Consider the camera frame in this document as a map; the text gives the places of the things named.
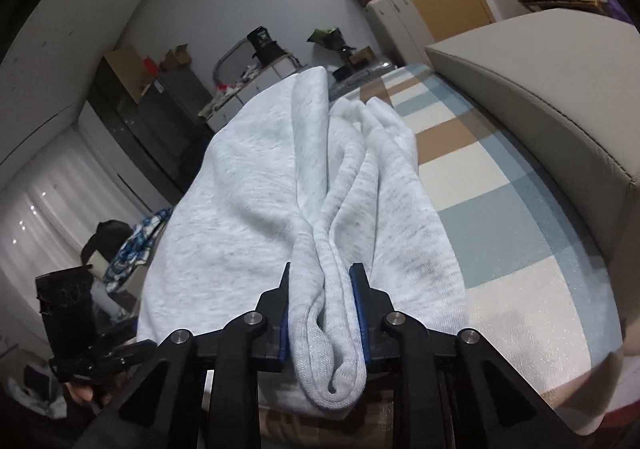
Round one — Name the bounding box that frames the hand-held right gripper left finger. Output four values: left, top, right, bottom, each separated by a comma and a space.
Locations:
87, 261, 292, 449

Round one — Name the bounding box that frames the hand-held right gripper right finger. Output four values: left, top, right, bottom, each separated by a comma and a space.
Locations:
350, 263, 586, 449

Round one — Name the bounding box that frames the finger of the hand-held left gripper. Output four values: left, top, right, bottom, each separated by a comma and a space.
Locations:
97, 339, 158, 372

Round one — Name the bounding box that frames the light grey sweatshirt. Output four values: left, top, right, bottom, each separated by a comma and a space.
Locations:
136, 65, 468, 414

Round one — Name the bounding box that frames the person's left hand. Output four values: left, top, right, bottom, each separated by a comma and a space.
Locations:
67, 376, 113, 407

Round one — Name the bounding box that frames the white plastic bag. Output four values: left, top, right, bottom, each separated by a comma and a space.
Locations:
7, 376, 68, 421

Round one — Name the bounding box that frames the black cloth bag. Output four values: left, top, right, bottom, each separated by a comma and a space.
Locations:
80, 220, 136, 280

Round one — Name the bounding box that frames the blue plaid shirt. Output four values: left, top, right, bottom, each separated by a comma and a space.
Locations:
104, 208, 175, 294

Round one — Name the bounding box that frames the white curtain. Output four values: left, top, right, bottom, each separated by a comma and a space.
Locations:
0, 126, 156, 345

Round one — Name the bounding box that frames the checkered bed sheet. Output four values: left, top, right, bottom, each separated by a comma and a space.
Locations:
260, 60, 626, 449

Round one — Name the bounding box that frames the clutter pile on desk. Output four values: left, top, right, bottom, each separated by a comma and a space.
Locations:
199, 64, 261, 120

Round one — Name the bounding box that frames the silver suitcase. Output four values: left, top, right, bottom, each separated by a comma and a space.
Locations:
327, 60, 401, 100

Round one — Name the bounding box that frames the white drawer desk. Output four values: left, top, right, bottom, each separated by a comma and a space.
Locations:
200, 54, 303, 132

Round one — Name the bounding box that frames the large cardboard box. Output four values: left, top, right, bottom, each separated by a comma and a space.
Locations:
106, 46, 162, 102

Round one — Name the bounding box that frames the open cardboard box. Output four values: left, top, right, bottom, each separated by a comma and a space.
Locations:
160, 43, 193, 75

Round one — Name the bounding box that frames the black wrapped bouquet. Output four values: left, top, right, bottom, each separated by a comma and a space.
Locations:
306, 25, 357, 62

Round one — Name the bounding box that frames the beige hard suitcase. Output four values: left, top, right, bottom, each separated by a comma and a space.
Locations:
387, 0, 433, 52
364, 0, 418, 66

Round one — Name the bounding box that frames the arched mirror frame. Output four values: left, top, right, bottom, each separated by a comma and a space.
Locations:
213, 39, 253, 82

